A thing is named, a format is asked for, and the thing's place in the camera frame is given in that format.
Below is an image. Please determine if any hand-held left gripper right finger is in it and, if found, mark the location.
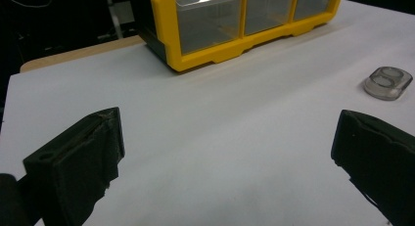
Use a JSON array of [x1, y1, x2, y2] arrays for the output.
[[330, 109, 415, 226]]

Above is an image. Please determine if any yellow drawer organizer cabinet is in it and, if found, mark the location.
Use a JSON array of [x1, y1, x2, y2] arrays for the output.
[[138, 0, 343, 72]]

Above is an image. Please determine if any white cable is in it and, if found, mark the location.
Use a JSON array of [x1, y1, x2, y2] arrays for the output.
[[5, 0, 55, 9]]

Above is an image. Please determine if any white table mat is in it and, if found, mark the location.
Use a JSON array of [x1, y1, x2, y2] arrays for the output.
[[0, 0, 415, 226]]

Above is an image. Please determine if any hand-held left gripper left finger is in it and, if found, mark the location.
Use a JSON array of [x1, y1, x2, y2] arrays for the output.
[[23, 107, 126, 226]]

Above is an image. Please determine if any clear plastic two-well case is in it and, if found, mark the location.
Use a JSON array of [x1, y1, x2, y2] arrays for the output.
[[363, 66, 414, 102]]

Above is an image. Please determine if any clear plastic drawer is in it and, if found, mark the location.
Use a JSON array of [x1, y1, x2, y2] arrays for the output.
[[175, 0, 245, 56], [244, 0, 300, 36], [293, 0, 335, 22]]

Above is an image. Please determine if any metal stand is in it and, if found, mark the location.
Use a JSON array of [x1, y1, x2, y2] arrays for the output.
[[97, 0, 136, 41]]

